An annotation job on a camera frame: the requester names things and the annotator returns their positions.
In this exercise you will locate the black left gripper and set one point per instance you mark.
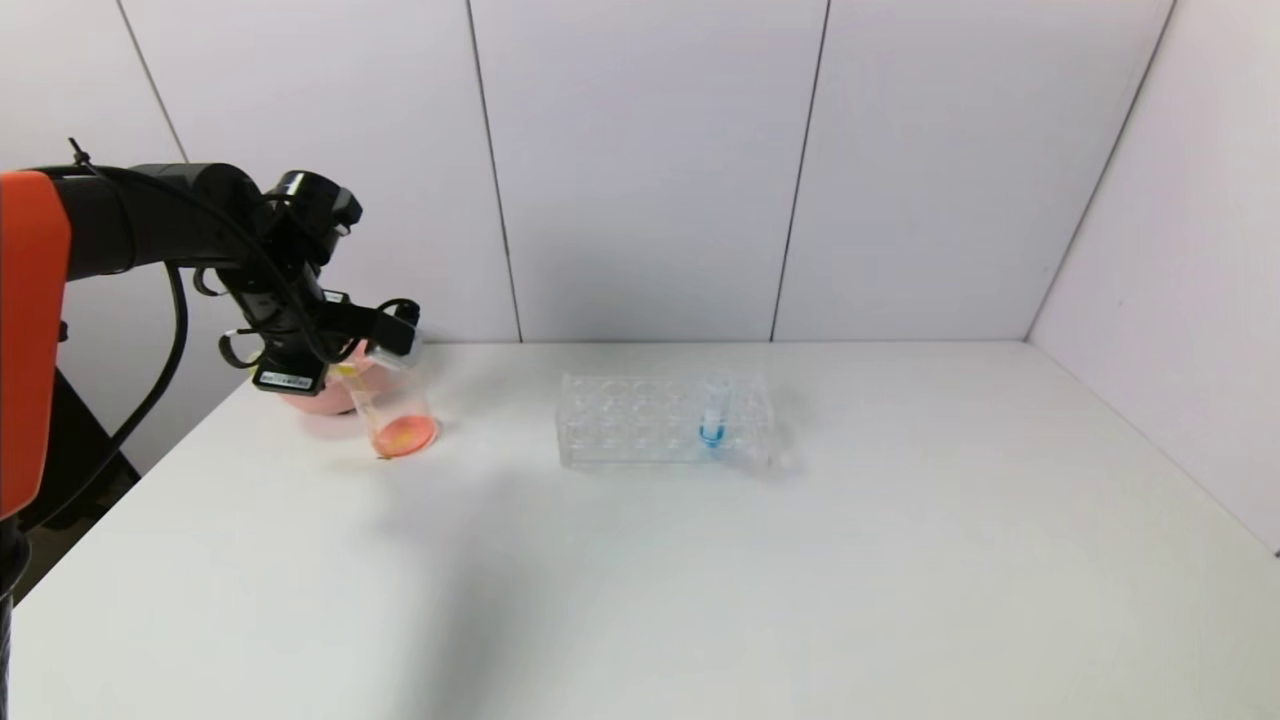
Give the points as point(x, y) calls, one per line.
point(289, 377)

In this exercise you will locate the test tube with yellow pigment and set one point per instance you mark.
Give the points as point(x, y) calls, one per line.
point(365, 360)

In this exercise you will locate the black and orange left arm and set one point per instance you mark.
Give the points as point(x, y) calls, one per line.
point(120, 220)

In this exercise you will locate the clear glass beaker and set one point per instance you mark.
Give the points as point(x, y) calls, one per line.
point(405, 430)

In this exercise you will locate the clear acrylic tube rack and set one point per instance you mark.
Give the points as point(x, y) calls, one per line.
point(620, 430)

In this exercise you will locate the test tube with blue pigment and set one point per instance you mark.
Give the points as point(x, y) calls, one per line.
point(712, 432)

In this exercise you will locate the pink plastic bowl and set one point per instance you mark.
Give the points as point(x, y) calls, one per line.
point(310, 402)

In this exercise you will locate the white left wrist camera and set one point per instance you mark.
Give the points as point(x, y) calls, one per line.
point(405, 335)

